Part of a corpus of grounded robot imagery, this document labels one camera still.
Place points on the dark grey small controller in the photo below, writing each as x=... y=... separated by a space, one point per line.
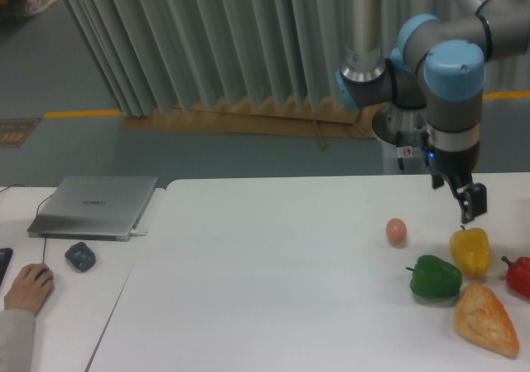
x=81 y=257

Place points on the person's right hand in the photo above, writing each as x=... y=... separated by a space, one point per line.
x=24 y=294

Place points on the yellow bell pepper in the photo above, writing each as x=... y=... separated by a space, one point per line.
x=470 y=251

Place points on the brown egg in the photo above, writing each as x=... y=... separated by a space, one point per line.
x=396 y=231

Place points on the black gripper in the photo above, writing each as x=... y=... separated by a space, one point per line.
x=450 y=158

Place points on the green bell pepper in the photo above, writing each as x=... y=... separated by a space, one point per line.
x=434 y=278

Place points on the pale green folding curtain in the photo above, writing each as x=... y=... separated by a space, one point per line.
x=155 y=54

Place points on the silver closed laptop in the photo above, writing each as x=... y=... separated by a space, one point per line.
x=94 y=207

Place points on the golden bread loaf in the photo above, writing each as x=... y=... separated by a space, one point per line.
x=481 y=319

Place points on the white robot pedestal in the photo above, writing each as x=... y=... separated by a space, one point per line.
x=401 y=156

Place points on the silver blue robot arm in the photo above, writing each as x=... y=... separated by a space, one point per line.
x=432 y=84

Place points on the red bell pepper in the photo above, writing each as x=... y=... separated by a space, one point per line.
x=517 y=275

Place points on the black keyboard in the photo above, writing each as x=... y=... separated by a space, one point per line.
x=5 y=259

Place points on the brown cardboard sheet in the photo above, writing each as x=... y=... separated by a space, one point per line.
x=322 y=122

